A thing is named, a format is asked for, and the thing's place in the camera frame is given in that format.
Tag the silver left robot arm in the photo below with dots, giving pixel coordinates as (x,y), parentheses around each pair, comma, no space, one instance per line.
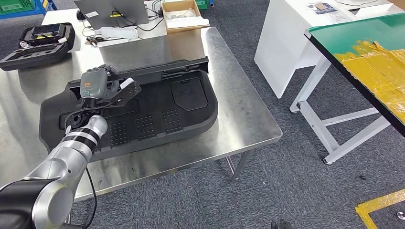
(60,167)

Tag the cardboard box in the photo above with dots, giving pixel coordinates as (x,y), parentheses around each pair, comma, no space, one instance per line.
(186,25)

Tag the black camera bracket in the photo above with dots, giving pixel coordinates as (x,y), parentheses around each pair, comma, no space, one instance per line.
(126,94)

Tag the white power strip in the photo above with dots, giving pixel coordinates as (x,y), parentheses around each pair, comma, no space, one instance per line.
(118,33)

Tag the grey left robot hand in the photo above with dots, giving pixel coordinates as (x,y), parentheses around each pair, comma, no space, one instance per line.
(93,83)

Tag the yellow tape patch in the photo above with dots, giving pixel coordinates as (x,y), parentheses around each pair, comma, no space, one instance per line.
(373,72)

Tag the white desk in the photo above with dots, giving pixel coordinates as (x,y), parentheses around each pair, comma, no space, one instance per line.
(60,17)

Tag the green top white leg table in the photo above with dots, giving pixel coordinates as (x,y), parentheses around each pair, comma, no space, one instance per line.
(348,31)

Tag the blue cart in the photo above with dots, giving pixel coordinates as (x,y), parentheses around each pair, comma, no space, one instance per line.
(46,8)

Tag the green plastic crate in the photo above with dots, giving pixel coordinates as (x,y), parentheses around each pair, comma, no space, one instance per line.
(202,3)
(15,6)

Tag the yellow floor tape square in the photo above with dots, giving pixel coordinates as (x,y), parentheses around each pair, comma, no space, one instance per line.
(379,204)

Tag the steel workbench table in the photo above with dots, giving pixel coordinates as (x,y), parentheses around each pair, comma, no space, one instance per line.
(246,120)

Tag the black foam carry case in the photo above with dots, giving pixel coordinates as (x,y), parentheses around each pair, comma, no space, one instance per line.
(31,57)

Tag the black plastic plate part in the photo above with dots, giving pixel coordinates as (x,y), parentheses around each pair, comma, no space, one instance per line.
(148,74)

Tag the grey laptop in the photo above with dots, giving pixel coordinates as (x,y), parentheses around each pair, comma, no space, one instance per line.
(110,12)

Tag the black computer mouse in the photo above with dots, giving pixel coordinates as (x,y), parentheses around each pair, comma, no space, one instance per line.
(80,15)

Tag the printed paper leaflet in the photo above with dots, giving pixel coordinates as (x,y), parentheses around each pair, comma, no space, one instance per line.
(322,9)

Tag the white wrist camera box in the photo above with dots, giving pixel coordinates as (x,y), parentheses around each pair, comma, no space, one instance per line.
(126,83)

